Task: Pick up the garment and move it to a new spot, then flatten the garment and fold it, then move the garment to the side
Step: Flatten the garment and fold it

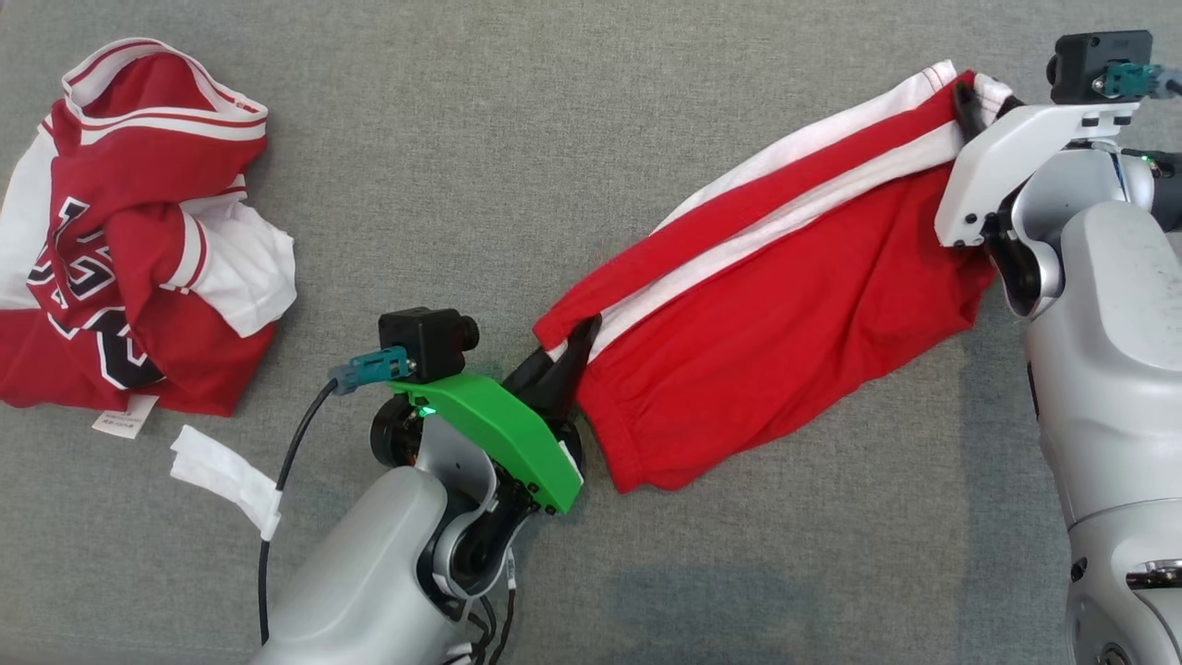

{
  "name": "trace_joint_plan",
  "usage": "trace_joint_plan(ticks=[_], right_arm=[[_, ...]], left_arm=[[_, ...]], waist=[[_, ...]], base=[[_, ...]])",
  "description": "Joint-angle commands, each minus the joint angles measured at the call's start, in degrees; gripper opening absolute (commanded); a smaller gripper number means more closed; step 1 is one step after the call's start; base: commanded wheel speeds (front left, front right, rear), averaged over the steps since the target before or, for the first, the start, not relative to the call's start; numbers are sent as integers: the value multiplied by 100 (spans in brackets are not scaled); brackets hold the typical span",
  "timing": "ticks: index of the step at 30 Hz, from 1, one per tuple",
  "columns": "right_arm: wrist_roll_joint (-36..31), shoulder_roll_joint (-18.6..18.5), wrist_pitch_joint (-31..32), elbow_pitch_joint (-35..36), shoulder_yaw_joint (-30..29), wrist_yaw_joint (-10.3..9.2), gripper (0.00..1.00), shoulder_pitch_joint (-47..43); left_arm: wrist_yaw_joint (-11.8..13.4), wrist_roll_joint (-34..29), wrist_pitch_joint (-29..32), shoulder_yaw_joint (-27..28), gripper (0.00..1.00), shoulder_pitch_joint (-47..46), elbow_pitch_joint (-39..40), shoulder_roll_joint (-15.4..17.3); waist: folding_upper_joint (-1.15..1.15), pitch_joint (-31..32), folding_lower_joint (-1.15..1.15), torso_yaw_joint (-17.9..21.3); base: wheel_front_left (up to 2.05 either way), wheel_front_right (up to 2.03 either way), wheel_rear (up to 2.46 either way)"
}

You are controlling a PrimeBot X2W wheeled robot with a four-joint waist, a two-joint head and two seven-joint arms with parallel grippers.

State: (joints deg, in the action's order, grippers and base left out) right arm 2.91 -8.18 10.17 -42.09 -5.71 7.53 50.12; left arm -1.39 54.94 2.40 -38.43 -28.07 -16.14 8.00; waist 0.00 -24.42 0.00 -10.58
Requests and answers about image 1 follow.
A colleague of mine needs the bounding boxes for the teal left camera connector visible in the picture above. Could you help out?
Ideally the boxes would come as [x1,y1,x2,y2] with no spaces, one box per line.
[331,346,413,396]

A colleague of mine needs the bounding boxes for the red shorts with white stripes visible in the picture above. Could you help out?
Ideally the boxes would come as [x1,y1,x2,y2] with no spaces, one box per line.
[533,60,1017,495]

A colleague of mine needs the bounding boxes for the teal camera connector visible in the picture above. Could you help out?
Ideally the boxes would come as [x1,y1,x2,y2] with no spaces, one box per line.
[331,346,413,396]
[1093,60,1182,101]

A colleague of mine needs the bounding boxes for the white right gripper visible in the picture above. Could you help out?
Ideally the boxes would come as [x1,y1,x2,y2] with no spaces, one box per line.
[935,84,1142,247]

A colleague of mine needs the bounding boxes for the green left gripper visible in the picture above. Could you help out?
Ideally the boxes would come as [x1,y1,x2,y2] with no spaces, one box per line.
[386,314,602,515]

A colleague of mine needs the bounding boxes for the black left arm wrist cables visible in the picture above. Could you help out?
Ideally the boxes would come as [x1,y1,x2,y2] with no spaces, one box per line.
[443,550,518,665]

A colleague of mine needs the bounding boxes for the thin black left camera cable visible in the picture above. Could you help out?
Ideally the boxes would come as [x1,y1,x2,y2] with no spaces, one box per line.
[258,377,339,647]

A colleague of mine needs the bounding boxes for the white cable tag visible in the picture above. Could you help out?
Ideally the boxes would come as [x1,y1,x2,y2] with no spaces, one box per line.
[169,425,283,542]

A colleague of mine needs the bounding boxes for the red white basketball jersey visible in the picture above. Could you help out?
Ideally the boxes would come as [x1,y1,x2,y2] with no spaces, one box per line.
[0,37,298,441]

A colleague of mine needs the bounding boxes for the teal right camera connector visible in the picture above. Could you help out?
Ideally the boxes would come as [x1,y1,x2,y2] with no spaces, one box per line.
[1093,60,1182,101]

